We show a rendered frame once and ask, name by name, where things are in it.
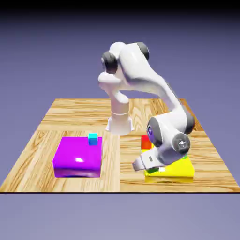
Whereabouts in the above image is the small red cube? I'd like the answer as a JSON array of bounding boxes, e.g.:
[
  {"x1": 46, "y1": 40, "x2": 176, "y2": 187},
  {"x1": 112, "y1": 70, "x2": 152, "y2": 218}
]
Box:
[{"x1": 141, "y1": 135, "x2": 152, "y2": 150}]

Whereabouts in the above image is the large magenta box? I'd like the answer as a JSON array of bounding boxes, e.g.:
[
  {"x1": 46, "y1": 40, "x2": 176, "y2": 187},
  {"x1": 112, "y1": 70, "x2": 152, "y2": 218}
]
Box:
[{"x1": 52, "y1": 136, "x2": 103, "y2": 178}]

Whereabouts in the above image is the small cyan cube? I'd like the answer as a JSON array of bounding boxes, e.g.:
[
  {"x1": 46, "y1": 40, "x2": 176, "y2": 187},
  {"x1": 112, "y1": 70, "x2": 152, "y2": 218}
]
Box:
[{"x1": 88, "y1": 133, "x2": 98, "y2": 146}]

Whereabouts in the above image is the large yellow box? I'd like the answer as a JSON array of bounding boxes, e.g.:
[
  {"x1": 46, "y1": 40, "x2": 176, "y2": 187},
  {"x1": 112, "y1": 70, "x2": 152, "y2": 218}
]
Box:
[{"x1": 141, "y1": 143, "x2": 195, "y2": 183}]

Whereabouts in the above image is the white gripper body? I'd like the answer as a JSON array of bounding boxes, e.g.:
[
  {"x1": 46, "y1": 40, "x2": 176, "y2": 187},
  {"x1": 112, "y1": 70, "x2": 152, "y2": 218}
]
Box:
[{"x1": 131, "y1": 149, "x2": 165, "y2": 172}]

